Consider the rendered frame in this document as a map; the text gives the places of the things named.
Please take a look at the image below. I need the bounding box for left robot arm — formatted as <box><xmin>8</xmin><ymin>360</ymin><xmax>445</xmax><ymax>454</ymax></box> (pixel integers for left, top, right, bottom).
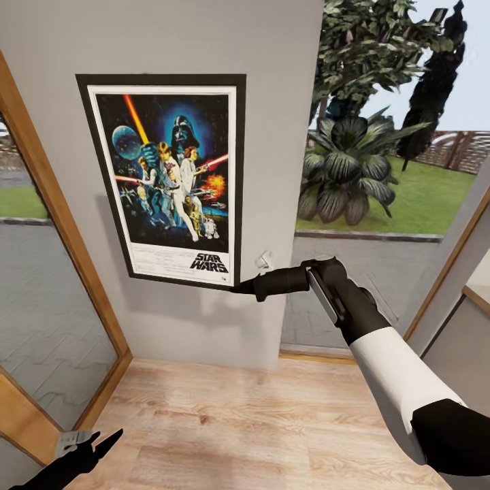
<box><xmin>9</xmin><ymin>428</ymin><xmax>123</xmax><ymax>490</ymax></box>

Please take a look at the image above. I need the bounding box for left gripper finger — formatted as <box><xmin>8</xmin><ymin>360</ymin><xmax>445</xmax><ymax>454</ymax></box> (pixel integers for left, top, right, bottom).
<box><xmin>82</xmin><ymin>431</ymin><xmax>101</xmax><ymax>445</ymax></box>
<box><xmin>93</xmin><ymin>428</ymin><xmax>123</xmax><ymax>464</ymax></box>

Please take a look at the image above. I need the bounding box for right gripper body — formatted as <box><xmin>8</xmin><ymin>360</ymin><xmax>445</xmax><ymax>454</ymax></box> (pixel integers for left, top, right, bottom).
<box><xmin>251</xmin><ymin>268</ymin><xmax>292</xmax><ymax>302</ymax></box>

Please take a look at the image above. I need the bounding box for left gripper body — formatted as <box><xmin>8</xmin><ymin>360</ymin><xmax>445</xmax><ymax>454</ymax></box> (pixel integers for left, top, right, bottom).
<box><xmin>41</xmin><ymin>444</ymin><xmax>96</xmax><ymax>490</ymax></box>

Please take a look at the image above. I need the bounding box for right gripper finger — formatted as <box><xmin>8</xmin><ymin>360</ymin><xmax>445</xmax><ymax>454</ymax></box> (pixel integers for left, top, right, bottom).
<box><xmin>230</xmin><ymin>281</ymin><xmax>255</xmax><ymax>295</ymax></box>

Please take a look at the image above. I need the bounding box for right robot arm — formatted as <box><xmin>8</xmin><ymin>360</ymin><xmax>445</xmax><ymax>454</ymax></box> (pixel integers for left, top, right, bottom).
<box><xmin>230</xmin><ymin>249</ymin><xmax>490</xmax><ymax>490</ymax></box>

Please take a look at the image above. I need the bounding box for poster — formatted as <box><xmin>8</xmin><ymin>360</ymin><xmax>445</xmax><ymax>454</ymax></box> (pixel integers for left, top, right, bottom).
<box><xmin>75</xmin><ymin>73</ymin><xmax>246</xmax><ymax>291</ymax></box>

